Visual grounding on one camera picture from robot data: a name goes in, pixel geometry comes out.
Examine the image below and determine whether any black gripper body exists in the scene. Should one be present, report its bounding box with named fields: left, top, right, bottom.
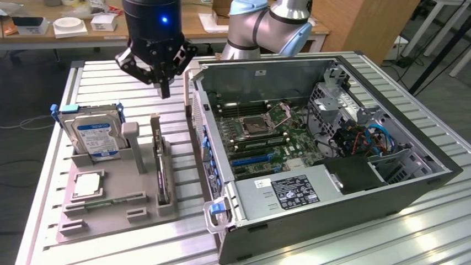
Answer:
left=122, top=0, right=184, bottom=83

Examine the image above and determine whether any graphics card with black fan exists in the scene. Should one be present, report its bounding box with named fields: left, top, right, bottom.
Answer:
left=149, top=113, right=172, bottom=204

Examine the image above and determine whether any wooden desk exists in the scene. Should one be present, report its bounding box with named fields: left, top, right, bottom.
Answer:
left=0, top=0, right=331, bottom=60

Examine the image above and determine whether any white paper stack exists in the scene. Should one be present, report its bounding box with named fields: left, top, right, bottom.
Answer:
left=197, top=13, right=230, bottom=34

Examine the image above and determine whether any small white box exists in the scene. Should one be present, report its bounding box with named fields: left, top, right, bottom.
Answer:
left=89, top=14, right=118, bottom=31

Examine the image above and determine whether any brown cardboard box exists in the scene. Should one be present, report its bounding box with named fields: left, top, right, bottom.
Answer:
left=210, top=0, right=234, bottom=19

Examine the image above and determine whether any white round part on box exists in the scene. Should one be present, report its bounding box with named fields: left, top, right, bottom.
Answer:
left=52, top=17, right=89, bottom=39

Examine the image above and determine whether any hard disk in blue carrier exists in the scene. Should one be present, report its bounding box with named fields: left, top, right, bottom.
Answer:
left=49, top=101, right=125, bottom=162

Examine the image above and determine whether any white box with black top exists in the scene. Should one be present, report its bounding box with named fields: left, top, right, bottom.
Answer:
left=10, top=16, right=49, bottom=36

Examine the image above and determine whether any CPU socket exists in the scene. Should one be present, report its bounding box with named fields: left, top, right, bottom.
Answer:
left=238, top=115, right=274, bottom=136

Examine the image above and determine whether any metal socket cover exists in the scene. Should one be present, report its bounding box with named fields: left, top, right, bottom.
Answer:
left=265, top=102, right=294, bottom=128

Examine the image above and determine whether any installed RAM stick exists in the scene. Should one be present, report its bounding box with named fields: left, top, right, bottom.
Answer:
left=234, top=137, right=286, bottom=151

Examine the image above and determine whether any blue expansion slot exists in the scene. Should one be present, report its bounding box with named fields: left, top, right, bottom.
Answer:
left=229, top=153, right=276, bottom=168

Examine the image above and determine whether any metal disk bay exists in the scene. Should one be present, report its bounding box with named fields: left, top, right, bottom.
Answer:
left=307, top=67, right=372, bottom=139

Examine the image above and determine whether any green motherboard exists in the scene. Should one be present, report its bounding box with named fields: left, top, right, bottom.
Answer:
left=208, top=93, right=324, bottom=179

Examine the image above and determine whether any silver CPU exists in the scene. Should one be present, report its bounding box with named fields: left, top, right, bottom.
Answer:
left=73, top=174, right=102, bottom=197

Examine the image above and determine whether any grey parts rack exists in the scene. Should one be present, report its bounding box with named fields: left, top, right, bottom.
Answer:
left=54, top=113, right=181, bottom=244

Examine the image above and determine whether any wooden cabinet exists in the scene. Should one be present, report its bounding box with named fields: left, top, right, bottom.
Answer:
left=312, top=0, right=420, bottom=67

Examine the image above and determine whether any green RAM stick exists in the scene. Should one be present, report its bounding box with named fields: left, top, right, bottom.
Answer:
left=82, top=197, right=128, bottom=208

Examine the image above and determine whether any grey power supply unit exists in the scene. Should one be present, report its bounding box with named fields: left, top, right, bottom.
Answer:
left=233, top=165, right=341, bottom=220

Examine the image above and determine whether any black plastic shroud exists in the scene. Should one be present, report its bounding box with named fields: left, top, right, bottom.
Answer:
left=312, top=154, right=387, bottom=195

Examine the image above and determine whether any black slanted pole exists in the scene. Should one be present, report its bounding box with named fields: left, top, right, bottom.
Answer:
left=408, top=16, right=469, bottom=96

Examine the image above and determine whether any black open PC case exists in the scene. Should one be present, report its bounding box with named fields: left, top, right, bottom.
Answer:
left=182, top=54, right=463, bottom=265

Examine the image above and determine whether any grey floor cable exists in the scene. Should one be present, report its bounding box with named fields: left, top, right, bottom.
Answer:
left=0, top=115, right=56, bottom=130

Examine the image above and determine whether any red wire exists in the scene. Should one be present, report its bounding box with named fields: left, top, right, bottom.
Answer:
left=351, top=131, right=368, bottom=155

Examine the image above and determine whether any blue wire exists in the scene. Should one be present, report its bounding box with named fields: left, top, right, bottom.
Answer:
left=365, top=124, right=396, bottom=155

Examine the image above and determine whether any white desk frame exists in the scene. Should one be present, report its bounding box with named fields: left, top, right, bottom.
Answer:
left=399, top=0, right=471, bottom=78

